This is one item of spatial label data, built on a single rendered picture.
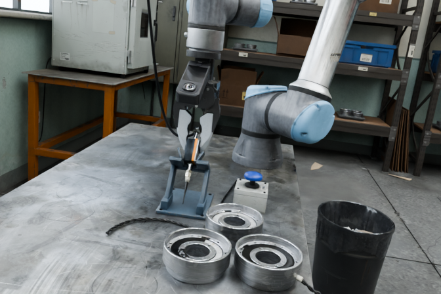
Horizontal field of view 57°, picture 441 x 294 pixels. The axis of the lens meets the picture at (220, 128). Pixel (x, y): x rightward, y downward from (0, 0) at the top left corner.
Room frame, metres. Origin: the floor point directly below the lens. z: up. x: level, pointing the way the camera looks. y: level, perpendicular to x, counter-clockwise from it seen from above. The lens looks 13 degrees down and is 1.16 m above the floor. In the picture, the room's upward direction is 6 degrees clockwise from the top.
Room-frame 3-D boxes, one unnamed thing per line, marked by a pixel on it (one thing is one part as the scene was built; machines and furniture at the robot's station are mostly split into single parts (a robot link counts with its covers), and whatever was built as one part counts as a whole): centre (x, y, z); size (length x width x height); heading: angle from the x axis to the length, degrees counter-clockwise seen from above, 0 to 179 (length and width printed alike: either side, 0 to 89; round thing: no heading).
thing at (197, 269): (0.57, 0.01, 0.82); 0.10 x 0.10 x 0.04
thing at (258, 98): (1.16, -0.12, 0.97); 0.13 x 0.12 x 0.14; 40
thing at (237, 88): (4.28, -0.14, 0.64); 0.49 x 0.40 x 0.37; 89
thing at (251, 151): (1.17, -0.12, 0.85); 0.15 x 0.15 x 0.10
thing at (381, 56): (4.17, -1.32, 1.11); 0.52 x 0.38 x 0.22; 84
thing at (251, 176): (0.83, -0.08, 0.85); 0.04 x 0.04 x 0.05
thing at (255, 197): (0.84, -0.08, 0.82); 0.08 x 0.07 x 0.05; 174
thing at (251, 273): (0.57, -0.10, 0.82); 0.10 x 0.10 x 0.04
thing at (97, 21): (3.09, 0.88, 1.10); 0.62 x 0.61 x 0.65; 174
